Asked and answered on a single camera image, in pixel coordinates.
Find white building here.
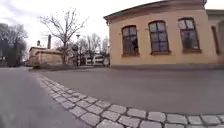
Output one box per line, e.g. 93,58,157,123
80,53,111,67

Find bare trees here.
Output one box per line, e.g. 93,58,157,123
77,32,110,58

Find street lamp pole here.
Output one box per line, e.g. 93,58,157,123
75,33,82,67

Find grey asphalt road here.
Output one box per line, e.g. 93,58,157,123
33,67,224,117

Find grey cobblestone kerb strip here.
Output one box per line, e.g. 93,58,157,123
31,71,224,128

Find bare tree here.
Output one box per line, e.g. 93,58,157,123
38,7,90,66

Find yellow building with arched windows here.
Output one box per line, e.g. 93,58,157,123
103,0,224,70

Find tall brick chimney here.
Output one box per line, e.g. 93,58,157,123
46,34,52,50

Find low yellow building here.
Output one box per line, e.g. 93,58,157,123
27,46,64,67

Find grey asphalt pavement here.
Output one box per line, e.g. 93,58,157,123
0,66,92,128

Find dark trees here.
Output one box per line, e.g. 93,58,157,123
0,22,29,68

